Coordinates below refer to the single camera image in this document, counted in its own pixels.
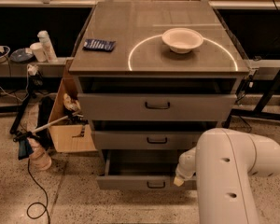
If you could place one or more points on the cream foam gripper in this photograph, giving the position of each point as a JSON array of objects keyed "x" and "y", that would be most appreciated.
[{"x": 183, "y": 169}]

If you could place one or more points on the grey bottom drawer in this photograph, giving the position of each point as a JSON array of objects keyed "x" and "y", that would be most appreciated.
[{"x": 141, "y": 170}]

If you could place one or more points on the grey drawer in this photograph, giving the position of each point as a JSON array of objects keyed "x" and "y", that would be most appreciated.
[
  {"x": 155, "y": 107},
  {"x": 141, "y": 170},
  {"x": 145, "y": 140}
]

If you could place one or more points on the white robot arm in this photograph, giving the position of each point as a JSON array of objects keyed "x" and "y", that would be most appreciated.
[{"x": 222, "y": 162}]

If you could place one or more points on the grey middle drawer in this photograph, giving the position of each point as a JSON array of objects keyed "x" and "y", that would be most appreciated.
[{"x": 145, "y": 140}]

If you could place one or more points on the grey drawer cabinet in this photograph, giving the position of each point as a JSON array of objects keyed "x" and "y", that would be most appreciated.
[{"x": 142, "y": 64}]

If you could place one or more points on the grey top drawer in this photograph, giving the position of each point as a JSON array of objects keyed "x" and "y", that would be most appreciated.
[{"x": 155, "y": 107}]

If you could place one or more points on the cardboard box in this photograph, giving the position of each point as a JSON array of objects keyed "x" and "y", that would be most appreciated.
[{"x": 66, "y": 136}]

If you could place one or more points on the white bowl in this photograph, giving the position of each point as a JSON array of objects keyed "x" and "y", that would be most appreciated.
[{"x": 182, "y": 40}]

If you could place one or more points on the black metal stand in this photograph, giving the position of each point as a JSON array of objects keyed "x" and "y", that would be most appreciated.
[{"x": 257, "y": 112}]

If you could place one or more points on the blue snack packet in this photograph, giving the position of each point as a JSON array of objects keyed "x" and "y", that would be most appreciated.
[{"x": 99, "y": 45}]

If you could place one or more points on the white grabber stick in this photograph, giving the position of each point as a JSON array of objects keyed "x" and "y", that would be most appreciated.
[{"x": 22, "y": 136}]

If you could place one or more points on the white spray can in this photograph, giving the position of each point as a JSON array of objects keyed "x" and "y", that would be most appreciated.
[{"x": 45, "y": 41}]

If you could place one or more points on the white power adapter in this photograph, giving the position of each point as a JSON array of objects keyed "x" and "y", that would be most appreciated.
[{"x": 32, "y": 70}]

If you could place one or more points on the white paper cup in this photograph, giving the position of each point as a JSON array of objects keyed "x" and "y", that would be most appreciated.
[{"x": 38, "y": 51}]

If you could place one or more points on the blue plate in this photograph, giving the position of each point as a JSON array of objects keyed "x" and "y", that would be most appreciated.
[{"x": 24, "y": 55}]

